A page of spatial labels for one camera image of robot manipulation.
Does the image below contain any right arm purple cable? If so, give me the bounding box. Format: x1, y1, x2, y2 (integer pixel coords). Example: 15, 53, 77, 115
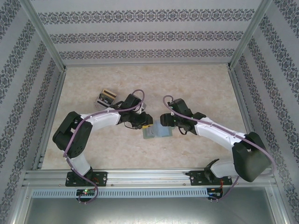
163, 95, 274, 203

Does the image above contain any slotted grey cable duct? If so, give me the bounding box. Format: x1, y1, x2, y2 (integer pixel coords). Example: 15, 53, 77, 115
31, 188, 209, 199

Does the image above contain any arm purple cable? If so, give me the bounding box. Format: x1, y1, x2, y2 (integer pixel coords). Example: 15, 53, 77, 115
63, 90, 144, 205
163, 95, 274, 203

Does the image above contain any aluminium table edge rail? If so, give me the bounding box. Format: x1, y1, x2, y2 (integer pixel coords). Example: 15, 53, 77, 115
228, 67, 266, 169
31, 70, 68, 170

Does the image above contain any grey metal panel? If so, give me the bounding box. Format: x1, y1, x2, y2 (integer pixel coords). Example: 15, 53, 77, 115
9, 184, 290, 224

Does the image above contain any aluminium frame post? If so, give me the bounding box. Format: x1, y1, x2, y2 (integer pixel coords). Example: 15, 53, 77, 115
227, 0, 274, 70
22, 0, 68, 72

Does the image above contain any dark credit card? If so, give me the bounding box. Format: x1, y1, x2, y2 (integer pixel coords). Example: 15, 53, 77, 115
96, 98, 113, 109

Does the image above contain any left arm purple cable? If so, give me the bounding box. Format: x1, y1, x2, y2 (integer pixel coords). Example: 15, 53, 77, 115
63, 90, 144, 205

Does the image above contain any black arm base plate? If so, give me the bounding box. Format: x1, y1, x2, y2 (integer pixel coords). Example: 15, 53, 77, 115
189, 170, 233, 187
65, 171, 108, 187

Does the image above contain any wide aluminium extrusion beam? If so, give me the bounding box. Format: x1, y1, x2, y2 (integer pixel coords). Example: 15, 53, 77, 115
22, 169, 278, 189

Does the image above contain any green card holder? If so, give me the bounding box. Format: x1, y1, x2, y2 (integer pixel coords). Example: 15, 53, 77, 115
142, 120, 174, 140

